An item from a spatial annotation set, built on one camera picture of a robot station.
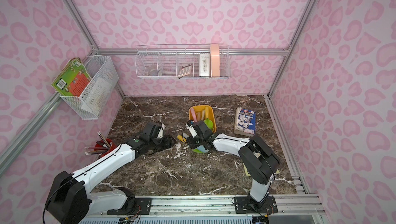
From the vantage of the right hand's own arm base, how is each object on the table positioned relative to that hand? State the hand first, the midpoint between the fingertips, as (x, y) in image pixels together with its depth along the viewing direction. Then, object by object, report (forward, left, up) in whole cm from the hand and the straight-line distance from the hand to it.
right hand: (189, 139), depth 90 cm
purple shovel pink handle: (+18, -2, 0) cm, 18 cm away
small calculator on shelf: (+35, +3, +23) cm, 42 cm away
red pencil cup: (-7, +47, +5) cm, 47 cm away
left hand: (-4, +7, +6) cm, 10 cm away
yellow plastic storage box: (+21, -6, -1) cm, 22 cm away
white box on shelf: (+36, -9, +26) cm, 45 cm away
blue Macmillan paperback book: (+15, -35, -4) cm, 38 cm away
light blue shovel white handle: (-8, -8, +6) cm, 13 cm away
